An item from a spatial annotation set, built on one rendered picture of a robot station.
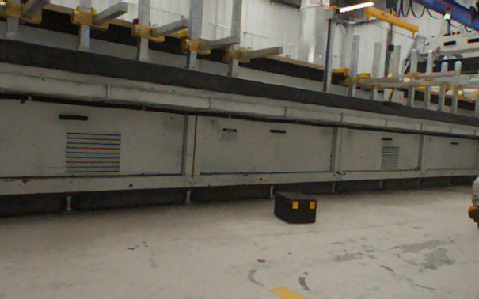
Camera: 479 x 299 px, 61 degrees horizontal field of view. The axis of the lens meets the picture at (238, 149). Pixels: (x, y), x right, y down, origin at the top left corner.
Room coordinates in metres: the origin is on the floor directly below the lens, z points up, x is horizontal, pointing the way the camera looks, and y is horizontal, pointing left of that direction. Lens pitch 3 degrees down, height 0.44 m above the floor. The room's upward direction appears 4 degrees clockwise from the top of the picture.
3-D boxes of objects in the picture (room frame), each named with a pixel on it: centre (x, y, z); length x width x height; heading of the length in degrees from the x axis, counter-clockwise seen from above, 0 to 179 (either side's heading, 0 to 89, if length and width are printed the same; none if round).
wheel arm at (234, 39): (1.89, 0.17, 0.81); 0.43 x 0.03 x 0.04; 38
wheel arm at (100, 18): (1.58, 0.56, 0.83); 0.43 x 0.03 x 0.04; 38
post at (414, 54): (3.17, -1.32, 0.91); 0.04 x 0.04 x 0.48; 38
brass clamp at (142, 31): (1.79, 0.43, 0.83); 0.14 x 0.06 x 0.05; 128
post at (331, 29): (2.54, -0.52, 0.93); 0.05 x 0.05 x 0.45; 38
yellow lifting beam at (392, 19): (7.61, -2.70, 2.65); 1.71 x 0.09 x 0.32; 128
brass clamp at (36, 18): (1.48, 0.82, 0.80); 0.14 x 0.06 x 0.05; 128
